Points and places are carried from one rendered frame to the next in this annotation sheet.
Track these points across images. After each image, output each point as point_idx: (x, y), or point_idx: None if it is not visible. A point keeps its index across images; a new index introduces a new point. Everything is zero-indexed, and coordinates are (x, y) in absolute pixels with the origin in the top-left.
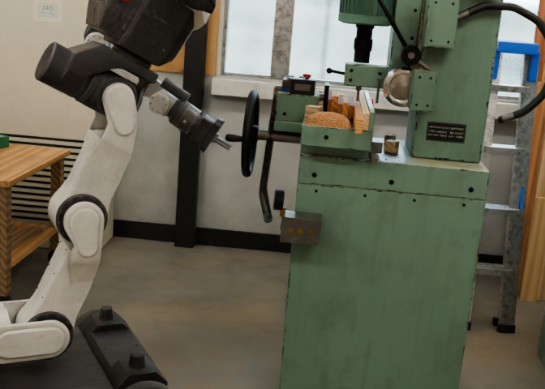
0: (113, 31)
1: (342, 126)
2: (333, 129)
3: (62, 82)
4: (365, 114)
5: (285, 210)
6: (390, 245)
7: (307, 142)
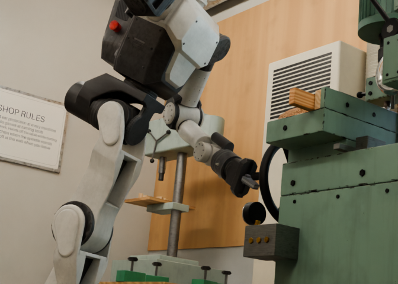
0: (110, 59)
1: (301, 112)
2: (291, 116)
3: (76, 106)
4: (317, 91)
5: (257, 223)
6: (365, 257)
7: (270, 138)
